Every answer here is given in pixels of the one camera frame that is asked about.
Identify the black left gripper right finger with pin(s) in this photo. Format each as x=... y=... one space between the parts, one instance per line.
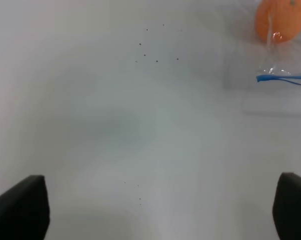
x=286 y=210

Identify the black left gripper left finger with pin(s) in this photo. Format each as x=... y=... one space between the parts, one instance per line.
x=25 y=210

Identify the clear zip bag blue seal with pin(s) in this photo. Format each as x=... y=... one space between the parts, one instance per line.
x=282 y=62

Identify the orange fruit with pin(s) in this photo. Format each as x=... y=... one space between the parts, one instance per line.
x=278 y=21

